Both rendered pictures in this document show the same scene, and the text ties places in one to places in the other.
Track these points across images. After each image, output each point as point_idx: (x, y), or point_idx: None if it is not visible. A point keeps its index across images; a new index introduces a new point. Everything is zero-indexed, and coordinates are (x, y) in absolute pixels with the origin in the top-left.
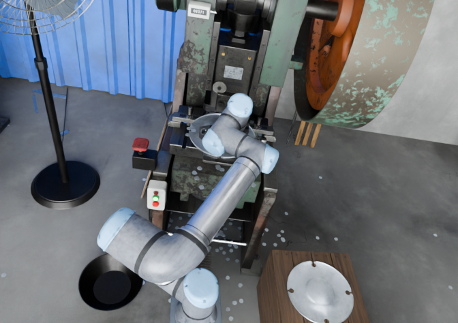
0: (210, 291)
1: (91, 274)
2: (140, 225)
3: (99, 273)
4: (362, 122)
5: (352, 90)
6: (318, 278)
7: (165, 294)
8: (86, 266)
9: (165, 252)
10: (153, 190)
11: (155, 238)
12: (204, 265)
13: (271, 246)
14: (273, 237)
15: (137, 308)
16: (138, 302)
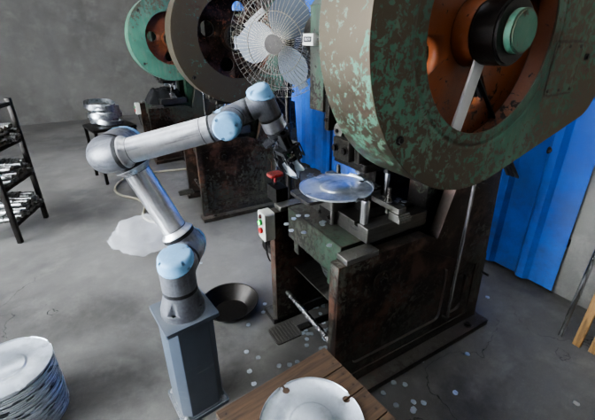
0: (170, 260)
1: (228, 292)
2: (117, 130)
3: (235, 297)
4: (381, 141)
5: (334, 68)
6: (329, 412)
7: (249, 345)
8: (229, 283)
9: (96, 138)
10: (259, 213)
11: (107, 134)
12: (282, 334)
13: (390, 402)
14: (404, 397)
15: (223, 335)
16: (228, 333)
